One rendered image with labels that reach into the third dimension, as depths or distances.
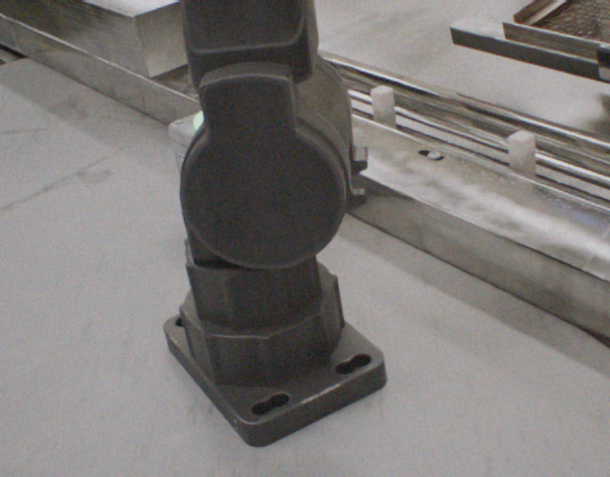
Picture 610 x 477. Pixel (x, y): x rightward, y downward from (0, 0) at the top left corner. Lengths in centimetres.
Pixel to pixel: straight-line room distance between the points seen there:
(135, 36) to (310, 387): 45
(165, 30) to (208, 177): 45
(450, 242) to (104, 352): 22
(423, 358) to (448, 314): 4
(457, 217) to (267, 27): 21
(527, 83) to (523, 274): 33
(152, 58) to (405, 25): 29
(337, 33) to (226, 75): 62
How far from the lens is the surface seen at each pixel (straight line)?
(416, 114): 77
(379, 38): 102
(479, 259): 60
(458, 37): 84
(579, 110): 82
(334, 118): 48
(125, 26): 90
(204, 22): 45
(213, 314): 52
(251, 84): 43
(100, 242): 73
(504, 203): 61
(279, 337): 51
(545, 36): 76
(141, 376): 59
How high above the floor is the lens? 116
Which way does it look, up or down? 30 degrees down
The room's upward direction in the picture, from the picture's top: 10 degrees counter-clockwise
